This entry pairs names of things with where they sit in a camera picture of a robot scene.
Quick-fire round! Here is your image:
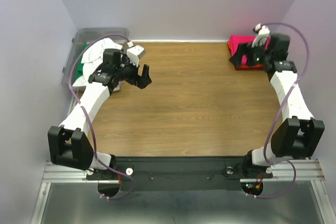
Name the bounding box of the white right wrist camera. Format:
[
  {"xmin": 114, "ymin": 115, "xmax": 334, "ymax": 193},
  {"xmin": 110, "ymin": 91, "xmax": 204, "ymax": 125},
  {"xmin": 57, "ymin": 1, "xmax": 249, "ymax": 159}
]
[{"xmin": 251, "ymin": 23, "xmax": 270, "ymax": 48}]

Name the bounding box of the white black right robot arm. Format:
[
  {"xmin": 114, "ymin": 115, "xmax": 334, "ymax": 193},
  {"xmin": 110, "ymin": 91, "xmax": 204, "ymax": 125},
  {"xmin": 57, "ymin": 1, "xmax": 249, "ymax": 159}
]
[{"xmin": 228, "ymin": 33, "xmax": 325, "ymax": 177}]

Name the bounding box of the aluminium frame rail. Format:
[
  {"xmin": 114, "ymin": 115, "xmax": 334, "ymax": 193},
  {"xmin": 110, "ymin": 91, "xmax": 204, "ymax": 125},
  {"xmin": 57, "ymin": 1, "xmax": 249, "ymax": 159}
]
[{"xmin": 42, "ymin": 159, "xmax": 325, "ymax": 183}]

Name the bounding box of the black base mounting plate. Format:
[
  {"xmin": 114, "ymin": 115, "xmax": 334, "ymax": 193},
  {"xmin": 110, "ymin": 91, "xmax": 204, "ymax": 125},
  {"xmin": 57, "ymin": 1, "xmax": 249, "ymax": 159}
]
[{"xmin": 86, "ymin": 156, "xmax": 272, "ymax": 191}]

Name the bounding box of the green t shirt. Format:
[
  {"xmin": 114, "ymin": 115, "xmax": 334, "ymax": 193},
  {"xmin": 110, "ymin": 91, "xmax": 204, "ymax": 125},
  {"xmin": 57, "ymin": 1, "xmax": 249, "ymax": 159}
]
[{"xmin": 74, "ymin": 48, "xmax": 93, "ymax": 86}]

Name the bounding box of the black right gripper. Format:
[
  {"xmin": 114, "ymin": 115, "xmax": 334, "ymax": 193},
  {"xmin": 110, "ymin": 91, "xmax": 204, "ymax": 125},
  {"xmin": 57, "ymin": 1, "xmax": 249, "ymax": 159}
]
[{"xmin": 230, "ymin": 39, "xmax": 272, "ymax": 68}]

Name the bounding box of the dark red folded t shirt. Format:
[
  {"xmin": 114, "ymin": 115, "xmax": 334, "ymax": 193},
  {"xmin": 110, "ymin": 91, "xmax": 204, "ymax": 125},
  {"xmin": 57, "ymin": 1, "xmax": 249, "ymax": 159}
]
[{"xmin": 227, "ymin": 42, "xmax": 266, "ymax": 71}]

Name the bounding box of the pink t shirt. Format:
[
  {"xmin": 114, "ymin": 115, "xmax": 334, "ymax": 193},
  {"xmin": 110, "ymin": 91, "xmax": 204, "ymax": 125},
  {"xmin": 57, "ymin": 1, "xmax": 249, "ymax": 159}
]
[{"xmin": 229, "ymin": 34, "xmax": 271, "ymax": 67}]

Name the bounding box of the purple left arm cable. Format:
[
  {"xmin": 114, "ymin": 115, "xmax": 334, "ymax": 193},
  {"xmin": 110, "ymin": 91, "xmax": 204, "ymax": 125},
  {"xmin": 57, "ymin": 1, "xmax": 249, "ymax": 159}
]
[{"xmin": 68, "ymin": 34, "xmax": 136, "ymax": 200}]

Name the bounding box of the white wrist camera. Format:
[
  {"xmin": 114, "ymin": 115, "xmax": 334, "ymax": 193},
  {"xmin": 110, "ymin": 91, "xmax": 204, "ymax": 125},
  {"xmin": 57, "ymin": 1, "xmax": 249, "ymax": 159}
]
[
  {"xmin": 126, "ymin": 41, "xmax": 146, "ymax": 67},
  {"xmin": 251, "ymin": 23, "xmax": 270, "ymax": 48}
]

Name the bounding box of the small electronics board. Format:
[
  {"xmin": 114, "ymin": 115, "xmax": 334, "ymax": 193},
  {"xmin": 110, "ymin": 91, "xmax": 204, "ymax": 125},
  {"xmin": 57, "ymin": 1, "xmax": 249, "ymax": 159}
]
[{"xmin": 244, "ymin": 182, "xmax": 263, "ymax": 192}]

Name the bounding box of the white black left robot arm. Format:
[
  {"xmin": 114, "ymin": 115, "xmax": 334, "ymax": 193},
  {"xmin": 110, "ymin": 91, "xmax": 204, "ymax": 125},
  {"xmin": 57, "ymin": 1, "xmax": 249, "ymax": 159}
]
[{"xmin": 47, "ymin": 45, "xmax": 152, "ymax": 179}]

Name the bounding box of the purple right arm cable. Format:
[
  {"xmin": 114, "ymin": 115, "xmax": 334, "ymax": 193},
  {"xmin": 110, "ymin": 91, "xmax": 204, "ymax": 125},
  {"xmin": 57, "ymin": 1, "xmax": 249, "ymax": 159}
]
[{"xmin": 244, "ymin": 22, "xmax": 311, "ymax": 200}]

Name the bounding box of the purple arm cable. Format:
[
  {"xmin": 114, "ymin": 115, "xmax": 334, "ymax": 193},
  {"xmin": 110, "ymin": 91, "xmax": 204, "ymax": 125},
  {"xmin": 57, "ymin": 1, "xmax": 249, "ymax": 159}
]
[
  {"xmin": 68, "ymin": 34, "xmax": 136, "ymax": 200},
  {"xmin": 244, "ymin": 22, "xmax": 311, "ymax": 200}
]

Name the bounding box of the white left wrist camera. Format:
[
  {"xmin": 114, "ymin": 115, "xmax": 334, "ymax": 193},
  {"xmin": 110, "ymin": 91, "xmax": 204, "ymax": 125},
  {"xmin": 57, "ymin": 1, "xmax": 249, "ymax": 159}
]
[{"xmin": 126, "ymin": 41, "xmax": 146, "ymax": 67}]

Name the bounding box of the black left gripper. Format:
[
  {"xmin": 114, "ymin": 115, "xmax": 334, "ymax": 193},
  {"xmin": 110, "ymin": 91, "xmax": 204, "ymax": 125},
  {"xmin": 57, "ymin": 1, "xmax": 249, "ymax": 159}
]
[{"xmin": 116, "ymin": 54, "xmax": 152, "ymax": 90}]

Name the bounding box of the white t shirt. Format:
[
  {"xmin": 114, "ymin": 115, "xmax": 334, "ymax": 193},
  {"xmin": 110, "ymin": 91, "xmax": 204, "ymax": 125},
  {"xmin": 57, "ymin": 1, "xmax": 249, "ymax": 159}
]
[{"xmin": 72, "ymin": 38, "xmax": 122, "ymax": 89}]

